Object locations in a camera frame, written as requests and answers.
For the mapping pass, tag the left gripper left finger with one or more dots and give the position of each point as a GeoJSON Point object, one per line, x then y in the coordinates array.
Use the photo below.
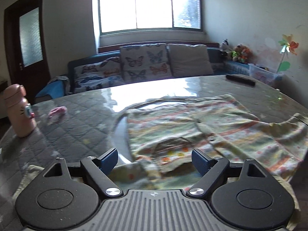
{"type": "Point", "coordinates": [96, 171]}

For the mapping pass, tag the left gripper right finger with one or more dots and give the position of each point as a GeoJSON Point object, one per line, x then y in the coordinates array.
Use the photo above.
{"type": "Point", "coordinates": [213, 172]}

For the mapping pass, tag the colourful striped baby garment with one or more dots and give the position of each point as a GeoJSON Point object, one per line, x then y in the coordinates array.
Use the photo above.
{"type": "Point", "coordinates": [162, 134]}

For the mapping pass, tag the black induction cooktop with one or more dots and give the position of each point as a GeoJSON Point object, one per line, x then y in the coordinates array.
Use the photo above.
{"type": "Point", "coordinates": [119, 135]}

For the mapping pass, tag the grey quilted star tablecloth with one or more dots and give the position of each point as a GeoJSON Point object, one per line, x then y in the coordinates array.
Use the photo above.
{"type": "Point", "coordinates": [87, 126]}

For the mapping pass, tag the small pink hair clip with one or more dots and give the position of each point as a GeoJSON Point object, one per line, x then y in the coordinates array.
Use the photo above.
{"type": "Point", "coordinates": [58, 111]}

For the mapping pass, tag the blue grey cloth on sofa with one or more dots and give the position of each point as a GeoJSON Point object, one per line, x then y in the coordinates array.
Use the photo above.
{"type": "Point", "coordinates": [57, 87]}

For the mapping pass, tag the pink cartoon thermos bottle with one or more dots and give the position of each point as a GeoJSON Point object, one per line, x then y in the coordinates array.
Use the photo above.
{"type": "Point", "coordinates": [19, 110]}

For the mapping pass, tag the lying butterfly print cushion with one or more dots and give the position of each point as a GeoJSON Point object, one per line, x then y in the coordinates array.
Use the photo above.
{"type": "Point", "coordinates": [99, 75]}

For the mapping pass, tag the black remote control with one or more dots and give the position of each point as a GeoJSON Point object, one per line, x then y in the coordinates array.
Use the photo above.
{"type": "Point", "coordinates": [240, 80]}

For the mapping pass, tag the dark blue sofa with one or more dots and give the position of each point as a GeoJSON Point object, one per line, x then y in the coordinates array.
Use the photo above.
{"type": "Point", "coordinates": [216, 58]}

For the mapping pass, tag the clear plastic storage box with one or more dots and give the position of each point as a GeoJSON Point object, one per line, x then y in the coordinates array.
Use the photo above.
{"type": "Point", "coordinates": [265, 76]}

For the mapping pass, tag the plain beige cushion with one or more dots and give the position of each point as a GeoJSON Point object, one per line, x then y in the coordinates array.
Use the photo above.
{"type": "Point", "coordinates": [189, 60]}

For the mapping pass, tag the upright butterfly print cushion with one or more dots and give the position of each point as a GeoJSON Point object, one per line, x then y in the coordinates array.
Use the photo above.
{"type": "Point", "coordinates": [145, 62]}

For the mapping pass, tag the orange green plush toy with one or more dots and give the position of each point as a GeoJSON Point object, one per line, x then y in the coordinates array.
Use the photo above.
{"type": "Point", "coordinates": [241, 54]}

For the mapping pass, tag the black white plush toy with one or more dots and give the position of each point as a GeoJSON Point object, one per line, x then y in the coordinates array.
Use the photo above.
{"type": "Point", "coordinates": [224, 46]}

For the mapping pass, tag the dark wooden glass door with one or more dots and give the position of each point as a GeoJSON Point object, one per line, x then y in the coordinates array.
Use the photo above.
{"type": "Point", "coordinates": [24, 46]}

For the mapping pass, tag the colourful paper pinwheel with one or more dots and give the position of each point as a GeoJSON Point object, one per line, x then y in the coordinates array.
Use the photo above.
{"type": "Point", "coordinates": [288, 46]}

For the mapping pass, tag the large bright window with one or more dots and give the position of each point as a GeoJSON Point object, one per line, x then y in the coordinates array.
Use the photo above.
{"type": "Point", "coordinates": [124, 15]}

